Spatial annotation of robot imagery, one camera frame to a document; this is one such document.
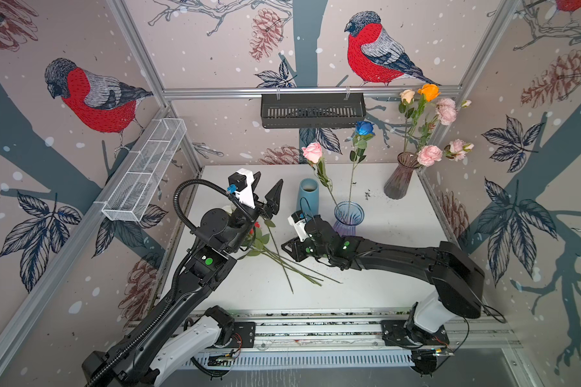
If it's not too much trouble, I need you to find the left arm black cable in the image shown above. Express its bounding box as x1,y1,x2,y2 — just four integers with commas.
84,178,243,387

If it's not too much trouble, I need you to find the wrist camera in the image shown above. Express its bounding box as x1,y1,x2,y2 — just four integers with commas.
287,211,308,242
228,169,256,209

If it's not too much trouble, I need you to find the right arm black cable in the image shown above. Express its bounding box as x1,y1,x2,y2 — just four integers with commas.
444,304,507,354

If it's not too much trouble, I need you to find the teal ceramic vase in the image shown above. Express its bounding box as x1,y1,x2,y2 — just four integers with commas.
296,178,320,217

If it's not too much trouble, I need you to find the cream peach artificial rose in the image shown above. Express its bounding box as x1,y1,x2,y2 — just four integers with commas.
399,89,418,152

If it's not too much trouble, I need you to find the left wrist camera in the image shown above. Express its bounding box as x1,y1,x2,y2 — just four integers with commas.
228,169,256,209

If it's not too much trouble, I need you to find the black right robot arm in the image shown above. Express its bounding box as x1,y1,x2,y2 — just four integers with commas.
282,215,485,335

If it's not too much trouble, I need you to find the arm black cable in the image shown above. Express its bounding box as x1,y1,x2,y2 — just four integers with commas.
444,304,507,354
84,178,243,387

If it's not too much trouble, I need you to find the blue artificial rose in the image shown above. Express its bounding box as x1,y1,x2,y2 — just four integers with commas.
347,121,374,202

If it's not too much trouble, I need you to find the blue purple glass vase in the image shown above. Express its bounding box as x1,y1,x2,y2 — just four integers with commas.
333,201,365,236

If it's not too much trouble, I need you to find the orange artificial rose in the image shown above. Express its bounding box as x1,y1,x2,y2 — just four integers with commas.
413,84,441,150

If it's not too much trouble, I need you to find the pink grey glass vase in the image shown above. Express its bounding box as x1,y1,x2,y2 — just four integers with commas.
384,152,421,200

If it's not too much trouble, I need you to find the pink artificial rose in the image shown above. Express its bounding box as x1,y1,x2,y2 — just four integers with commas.
302,142,338,206

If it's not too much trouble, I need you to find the red artificial rose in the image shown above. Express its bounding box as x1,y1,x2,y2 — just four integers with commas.
236,218,341,292
250,217,295,294

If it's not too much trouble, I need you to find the black hanging wire basket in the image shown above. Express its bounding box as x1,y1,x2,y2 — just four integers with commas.
261,93,366,129

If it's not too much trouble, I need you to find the pink peony spray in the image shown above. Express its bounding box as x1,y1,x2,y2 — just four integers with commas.
428,98,471,145
416,139,474,167

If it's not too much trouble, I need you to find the white wire mesh shelf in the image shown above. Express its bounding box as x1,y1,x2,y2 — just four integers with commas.
102,118,187,222

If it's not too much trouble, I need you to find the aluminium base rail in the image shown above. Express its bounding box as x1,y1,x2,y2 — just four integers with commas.
180,311,521,373

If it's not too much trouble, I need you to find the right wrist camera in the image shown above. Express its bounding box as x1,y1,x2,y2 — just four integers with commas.
287,211,308,242

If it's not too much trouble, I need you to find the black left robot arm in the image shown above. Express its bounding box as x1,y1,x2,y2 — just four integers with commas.
82,169,283,386

